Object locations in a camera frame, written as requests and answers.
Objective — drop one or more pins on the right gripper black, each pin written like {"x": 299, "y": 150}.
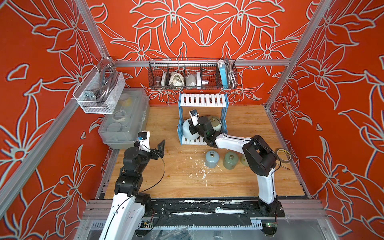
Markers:
{"x": 192, "y": 129}

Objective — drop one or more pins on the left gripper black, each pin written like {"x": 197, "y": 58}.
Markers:
{"x": 154, "y": 155}

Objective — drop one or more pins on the pale blue round ceramic jar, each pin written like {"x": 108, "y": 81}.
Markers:
{"x": 187, "y": 132}

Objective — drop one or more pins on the cream round ceramic jar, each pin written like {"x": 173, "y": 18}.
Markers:
{"x": 216, "y": 123}

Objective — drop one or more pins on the grey-blue tea canister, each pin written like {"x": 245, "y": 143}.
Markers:
{"x": 212, "y": 159}

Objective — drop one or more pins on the blue white picket shelf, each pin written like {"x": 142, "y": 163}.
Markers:
{"x": 188, "y": 102}

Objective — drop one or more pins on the green tea canister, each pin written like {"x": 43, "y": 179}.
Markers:
{"x": 230, "y": 160}

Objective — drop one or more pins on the yellow tea canister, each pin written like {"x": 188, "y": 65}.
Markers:
{"x": 244, "y": 161}

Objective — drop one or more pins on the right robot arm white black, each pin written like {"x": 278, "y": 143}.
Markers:
{"x": 259, "y": 156}

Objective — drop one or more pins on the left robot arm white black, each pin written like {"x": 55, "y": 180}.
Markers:
{"x": 130, "y": 204}

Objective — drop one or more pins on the translucent plastic storage box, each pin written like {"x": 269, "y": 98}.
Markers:
{"x": 120, "y": 129}

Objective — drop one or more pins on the cream cloth in basket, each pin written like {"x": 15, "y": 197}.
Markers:
{"x": 176, "y": 80}

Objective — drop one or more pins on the blue box in basket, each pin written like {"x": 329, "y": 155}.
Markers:
{"x": 223, "y": 70}

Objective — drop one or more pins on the brown tape roll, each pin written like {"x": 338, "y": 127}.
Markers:
{"x": 284, "y": 155}

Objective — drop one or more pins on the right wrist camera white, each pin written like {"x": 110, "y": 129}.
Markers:
{"x": 194, "y": 117}

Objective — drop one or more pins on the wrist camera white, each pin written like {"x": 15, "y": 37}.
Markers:
{"x": 144, "y": 138}
{"x": 194, "y": 117}

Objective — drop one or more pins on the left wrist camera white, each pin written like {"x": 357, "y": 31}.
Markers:
{"x": 144, "y": 138}

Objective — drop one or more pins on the black wire wall basket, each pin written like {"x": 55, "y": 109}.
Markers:
{"x": 199, "y": 73}

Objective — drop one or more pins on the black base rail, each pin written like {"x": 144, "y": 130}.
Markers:
{"x": 211, "y": 212}

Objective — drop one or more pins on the clear plastic wall basket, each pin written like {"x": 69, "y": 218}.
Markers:
{"x": 100, "y": 91}

